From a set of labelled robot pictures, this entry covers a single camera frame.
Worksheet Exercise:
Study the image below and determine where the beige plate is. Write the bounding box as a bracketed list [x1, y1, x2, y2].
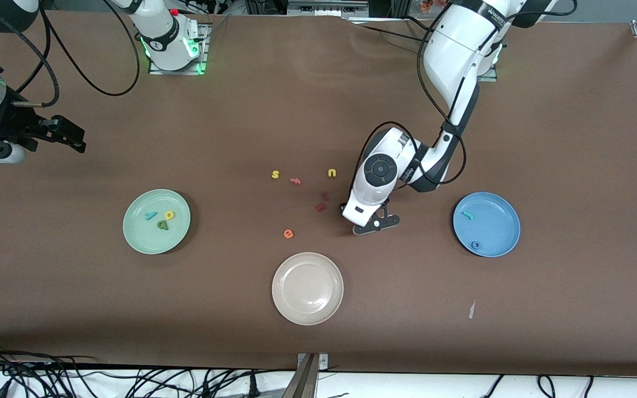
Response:
[271, 252, 344, 326]

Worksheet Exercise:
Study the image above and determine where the pale green plate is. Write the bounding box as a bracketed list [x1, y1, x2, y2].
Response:
[123, 189, 191, 255]

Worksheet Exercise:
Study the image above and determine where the blue plate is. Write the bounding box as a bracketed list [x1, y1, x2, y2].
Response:
[452, 192, 521, 258]

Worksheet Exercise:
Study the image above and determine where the brown table cover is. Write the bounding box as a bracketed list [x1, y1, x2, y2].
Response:
[0, 11, 637, 378]

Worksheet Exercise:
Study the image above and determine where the grey metal box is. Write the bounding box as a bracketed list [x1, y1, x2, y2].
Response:
[287, 0, 369, 17]

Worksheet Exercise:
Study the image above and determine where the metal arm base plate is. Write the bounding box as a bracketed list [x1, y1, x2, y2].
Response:
[476, 55, 499, 82]
[149, 23, 210, 75]

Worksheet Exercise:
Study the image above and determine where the metal camera bracket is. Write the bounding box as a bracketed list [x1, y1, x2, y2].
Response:
[295, 353, 329, 398]

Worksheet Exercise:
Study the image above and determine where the black base cable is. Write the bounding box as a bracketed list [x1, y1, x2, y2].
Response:
[360, 25, 431, 44]

